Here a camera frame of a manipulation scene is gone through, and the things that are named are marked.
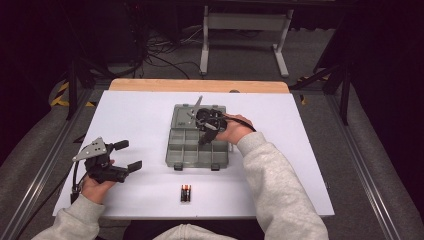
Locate right hand-held gripper cable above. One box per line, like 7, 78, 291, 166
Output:
221, 113, 258, 133

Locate person's grey sweatshirt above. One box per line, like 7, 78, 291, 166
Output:
151, 223, 238, 240

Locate person's left hand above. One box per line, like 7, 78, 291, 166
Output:
80, 159, 117, 205

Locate bundle of black floor cables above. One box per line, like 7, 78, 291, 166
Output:
109, 19, 208, 80

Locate black tripod stand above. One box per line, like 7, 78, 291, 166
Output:
289, 19, 351, 126
64, 56, 111, 121

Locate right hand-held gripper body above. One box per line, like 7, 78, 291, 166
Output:
186, 95, 229, 134

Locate yellow and black floor tape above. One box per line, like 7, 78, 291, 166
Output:
298, 74, 331, 106
49, 81, 96, 108

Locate person's right hand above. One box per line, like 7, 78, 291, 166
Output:
214, 113, 255, 146

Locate aluminium floor rail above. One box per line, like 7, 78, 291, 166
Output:
324, 93, 401, 240
0, 88, 98, 240

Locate white metal stand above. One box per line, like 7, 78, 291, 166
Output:
199, 4, 295, 79

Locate grey transparent compartment box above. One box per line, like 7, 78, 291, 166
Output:
165, 103, 234, 172

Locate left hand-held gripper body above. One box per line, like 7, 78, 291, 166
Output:
72, 136, 129, 184

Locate person's dark trousers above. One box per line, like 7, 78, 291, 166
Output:
123, 219, 261, 240

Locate white table mat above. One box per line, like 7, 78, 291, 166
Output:
52, 89, 335, 220

